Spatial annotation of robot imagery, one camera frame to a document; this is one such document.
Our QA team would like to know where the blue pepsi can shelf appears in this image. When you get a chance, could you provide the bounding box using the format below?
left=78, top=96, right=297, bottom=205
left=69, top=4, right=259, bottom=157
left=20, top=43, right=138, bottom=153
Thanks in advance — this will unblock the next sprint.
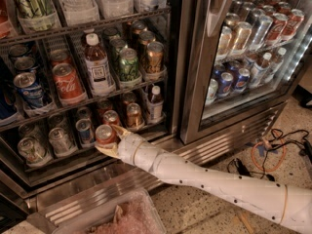
left=75, top=119, right=96, bottom=145
left=14, top=72, right=55, bottom=115

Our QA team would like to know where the gold can front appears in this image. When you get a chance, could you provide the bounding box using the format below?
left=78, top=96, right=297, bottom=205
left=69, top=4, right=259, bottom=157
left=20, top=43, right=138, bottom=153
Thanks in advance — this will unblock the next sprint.
left=144, top=41, right=164, bottom=74

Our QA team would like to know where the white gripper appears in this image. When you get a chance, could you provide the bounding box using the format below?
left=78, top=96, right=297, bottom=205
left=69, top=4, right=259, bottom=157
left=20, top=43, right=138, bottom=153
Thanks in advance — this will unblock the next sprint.
left=95, top=125, right=156, bottom=167

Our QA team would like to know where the green can front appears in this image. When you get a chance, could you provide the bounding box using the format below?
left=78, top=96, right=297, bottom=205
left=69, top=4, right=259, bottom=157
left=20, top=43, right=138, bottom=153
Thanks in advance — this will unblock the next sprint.
left=118, top=48, right=141, bottom=88

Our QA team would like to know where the black power adapter cable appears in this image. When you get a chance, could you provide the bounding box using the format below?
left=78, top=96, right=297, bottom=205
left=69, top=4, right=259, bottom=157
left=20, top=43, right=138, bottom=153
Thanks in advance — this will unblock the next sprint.
left=226, top=129, right=312, bottom=183

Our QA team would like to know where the large red coca-cola can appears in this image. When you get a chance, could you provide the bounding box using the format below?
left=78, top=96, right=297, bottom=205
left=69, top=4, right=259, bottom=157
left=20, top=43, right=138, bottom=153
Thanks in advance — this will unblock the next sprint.
left=52, top=63, right=87, bottom=105

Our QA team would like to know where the blue pepsi can bottom shelf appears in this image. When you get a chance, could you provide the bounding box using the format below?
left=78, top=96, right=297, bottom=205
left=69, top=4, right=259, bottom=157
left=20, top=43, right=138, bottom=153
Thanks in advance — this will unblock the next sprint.
left=75, top=119, right=96, bottom=145

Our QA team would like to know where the orange cable loop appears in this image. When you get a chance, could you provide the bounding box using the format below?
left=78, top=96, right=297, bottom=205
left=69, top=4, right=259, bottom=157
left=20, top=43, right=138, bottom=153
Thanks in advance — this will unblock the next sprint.
left=250, top=140, right=287, bottom=173

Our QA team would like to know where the red coke can bottom shelf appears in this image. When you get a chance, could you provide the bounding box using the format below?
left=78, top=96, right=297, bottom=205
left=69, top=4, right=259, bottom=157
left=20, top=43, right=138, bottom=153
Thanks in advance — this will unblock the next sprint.
left=96, top=125, right=117, bottom=146

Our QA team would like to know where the blue pepsi can middle shelf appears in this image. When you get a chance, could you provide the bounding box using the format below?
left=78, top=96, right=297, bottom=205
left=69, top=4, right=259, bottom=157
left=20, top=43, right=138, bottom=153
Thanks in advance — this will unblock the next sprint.
left=14, top=72, right=55, bottom=115

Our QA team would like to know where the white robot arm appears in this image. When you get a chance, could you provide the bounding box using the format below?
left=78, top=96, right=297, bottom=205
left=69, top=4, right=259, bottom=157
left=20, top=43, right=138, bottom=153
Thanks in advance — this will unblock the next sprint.
left=96, top=125, right=312, bottom=234

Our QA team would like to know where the small bottle bottom shelf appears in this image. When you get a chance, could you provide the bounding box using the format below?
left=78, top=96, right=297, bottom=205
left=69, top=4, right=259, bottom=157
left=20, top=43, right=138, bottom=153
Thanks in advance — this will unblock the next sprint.
left=147, top=86, right=164, bottom=123

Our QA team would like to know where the gold can bottom shelf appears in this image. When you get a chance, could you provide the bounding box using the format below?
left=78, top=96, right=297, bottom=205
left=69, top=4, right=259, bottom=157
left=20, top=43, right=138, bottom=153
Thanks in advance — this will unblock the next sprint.
left=126, top=102, right=143, bottom=128

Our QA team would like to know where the green striped cans tray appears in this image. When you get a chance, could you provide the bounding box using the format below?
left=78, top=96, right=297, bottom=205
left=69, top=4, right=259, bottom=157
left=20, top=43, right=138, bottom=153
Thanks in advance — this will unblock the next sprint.
left=14, top=0, right=60, bottom=34

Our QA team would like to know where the pink bubble wrap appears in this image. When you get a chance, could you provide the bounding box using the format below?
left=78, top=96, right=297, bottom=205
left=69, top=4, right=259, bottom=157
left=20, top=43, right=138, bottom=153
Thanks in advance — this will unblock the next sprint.
left=87, top=199, right=159, bottom=234

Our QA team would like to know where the red coke can behind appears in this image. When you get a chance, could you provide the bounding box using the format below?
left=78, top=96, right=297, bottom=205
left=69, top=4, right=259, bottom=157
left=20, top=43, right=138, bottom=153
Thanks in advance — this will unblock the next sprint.
left=102, top=110, right=121, bottom=126

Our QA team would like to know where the silver can bottom shelf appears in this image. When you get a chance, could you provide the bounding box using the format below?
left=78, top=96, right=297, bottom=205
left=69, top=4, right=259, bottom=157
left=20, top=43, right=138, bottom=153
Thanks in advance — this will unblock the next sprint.
left=49, top=128, right=77, bottom=157

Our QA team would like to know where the clear plastic bin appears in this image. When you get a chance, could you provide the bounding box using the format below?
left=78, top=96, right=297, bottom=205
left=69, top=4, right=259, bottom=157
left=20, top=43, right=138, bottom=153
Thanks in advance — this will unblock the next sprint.
left=52, top=188, right=167, bottom=234

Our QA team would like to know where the silver green can bottom left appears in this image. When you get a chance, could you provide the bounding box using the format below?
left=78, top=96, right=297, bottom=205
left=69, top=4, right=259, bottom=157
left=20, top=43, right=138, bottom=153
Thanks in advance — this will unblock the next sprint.
left=18, top=136, right=52, bottom=167

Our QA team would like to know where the iced tea bottle white cap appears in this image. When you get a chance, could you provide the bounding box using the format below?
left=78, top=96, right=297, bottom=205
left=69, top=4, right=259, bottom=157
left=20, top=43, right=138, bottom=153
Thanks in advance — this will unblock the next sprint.
left=85, top=33, right=115, bottom=96

